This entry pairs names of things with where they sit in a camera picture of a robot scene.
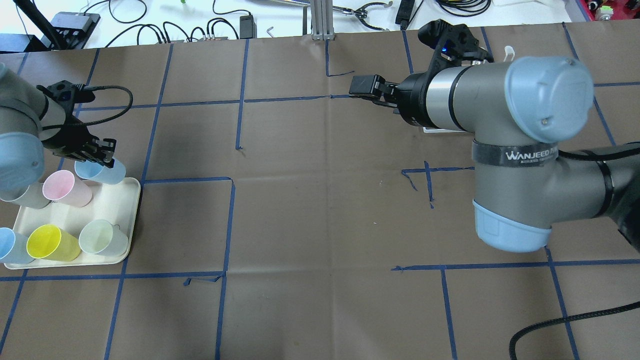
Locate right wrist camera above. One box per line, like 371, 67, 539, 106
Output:
417, 19, 495, 71

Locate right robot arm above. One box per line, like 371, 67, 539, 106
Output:
349, 56, 639, 253

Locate yellow cup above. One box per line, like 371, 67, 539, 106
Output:
26, 224, 82, 262

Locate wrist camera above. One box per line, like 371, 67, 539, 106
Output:
417, 19, 495, 71
36, 80, 96, 111

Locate cream cup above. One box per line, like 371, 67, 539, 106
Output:
78, 219, 129, 256

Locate black power adapter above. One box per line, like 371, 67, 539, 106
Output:
238, 14, 258, 39

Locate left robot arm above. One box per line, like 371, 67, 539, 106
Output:
0, 64, 117, 193

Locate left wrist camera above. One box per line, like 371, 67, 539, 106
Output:
36, 80, 96, 111

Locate aluminium frame post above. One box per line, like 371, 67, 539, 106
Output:
310, 0, 335, 41

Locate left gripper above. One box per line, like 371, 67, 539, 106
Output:
42, 114, 117, 169

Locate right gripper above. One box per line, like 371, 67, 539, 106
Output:
349, 72, 431, 127

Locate light blue cup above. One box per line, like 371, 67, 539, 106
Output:
74, 158, 126, 185
0, 227, 35, 265

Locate pink cup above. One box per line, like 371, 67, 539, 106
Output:
42, 170, 93, 208

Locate white wire cup rack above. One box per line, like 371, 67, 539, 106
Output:
503, 45, 515, 63

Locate cream plastic tray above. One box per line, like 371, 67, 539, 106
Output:
4, 177, 141, 270

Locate grey cup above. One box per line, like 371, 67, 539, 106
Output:
0, 182, 51, 209

